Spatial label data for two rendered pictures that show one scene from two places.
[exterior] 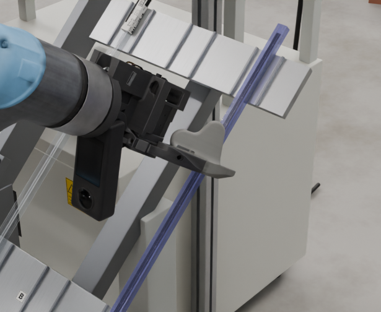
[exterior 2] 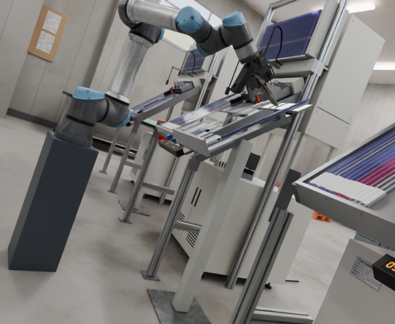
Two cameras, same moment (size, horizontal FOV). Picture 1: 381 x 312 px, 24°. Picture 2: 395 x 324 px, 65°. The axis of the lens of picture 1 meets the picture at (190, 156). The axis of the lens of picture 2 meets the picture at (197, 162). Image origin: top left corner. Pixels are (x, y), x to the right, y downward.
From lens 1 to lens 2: 89 cm
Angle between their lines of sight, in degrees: 35
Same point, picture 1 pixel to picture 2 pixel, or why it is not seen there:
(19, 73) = (239, 17)
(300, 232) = (285, 271)
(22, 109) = (234, 31)
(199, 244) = (249, 229)
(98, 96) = (253, 46)
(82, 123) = (246, 51)
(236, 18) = (293, 162)
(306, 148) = (299, 236)
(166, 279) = (239, 169)
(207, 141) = (274, 89)
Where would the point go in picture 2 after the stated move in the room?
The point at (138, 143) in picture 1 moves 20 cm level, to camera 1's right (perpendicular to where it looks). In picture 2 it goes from (255, 75) to (310, 90)
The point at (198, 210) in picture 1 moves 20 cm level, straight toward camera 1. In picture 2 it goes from (254, 216) to (245, 219)
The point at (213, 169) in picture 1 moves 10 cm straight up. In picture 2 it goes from (272, 96) to (282, 70)
